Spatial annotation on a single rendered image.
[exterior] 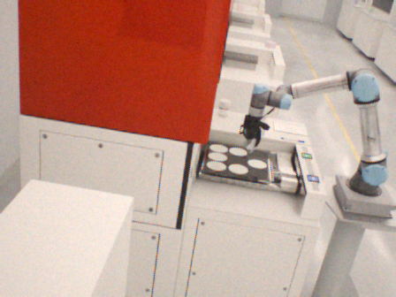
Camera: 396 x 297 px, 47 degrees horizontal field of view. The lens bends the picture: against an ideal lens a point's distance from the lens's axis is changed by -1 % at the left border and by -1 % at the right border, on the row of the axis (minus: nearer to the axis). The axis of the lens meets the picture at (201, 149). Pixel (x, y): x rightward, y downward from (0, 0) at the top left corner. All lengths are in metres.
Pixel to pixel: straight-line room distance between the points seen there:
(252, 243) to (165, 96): 0.88
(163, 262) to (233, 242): 0.36
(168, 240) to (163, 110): 0.59
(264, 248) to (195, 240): 0.33
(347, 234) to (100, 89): 1.51
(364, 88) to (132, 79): 1.01
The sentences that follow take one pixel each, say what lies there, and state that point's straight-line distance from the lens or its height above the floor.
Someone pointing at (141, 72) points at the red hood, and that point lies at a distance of 1.70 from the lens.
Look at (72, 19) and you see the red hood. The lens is 1.74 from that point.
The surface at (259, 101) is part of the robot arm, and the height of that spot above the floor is 1.28.
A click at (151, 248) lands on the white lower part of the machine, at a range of 2.04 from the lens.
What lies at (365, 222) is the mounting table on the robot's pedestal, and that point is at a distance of 2.37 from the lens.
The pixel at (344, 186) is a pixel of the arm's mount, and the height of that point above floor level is 0.90.
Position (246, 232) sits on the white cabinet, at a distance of 2.19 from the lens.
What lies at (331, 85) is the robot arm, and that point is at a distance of 2.29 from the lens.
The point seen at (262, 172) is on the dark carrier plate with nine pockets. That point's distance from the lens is 2.37.
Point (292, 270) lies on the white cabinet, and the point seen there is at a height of 0.55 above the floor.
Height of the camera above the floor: 1.95
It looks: 25 degrees down
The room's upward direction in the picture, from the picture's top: 9 degrees clockwise
